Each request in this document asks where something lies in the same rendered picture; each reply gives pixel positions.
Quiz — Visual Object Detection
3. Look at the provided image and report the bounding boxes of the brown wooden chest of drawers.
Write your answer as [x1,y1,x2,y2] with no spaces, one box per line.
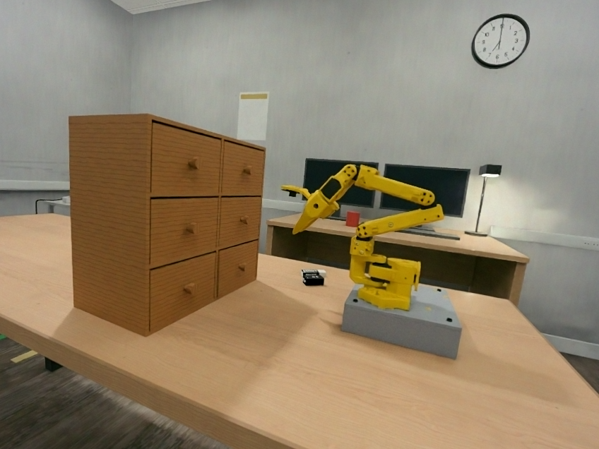
[69,114,266,337]

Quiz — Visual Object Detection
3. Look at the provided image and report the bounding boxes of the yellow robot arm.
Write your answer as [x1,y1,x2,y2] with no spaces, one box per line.
[318,164,444,311]

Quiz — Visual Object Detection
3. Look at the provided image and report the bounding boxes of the white eraser with black sleeve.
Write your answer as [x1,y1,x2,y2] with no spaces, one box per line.
[301,270,326,277]

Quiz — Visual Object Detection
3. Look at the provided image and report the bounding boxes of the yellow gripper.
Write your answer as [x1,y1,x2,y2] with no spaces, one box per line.
[281,186,339,234]

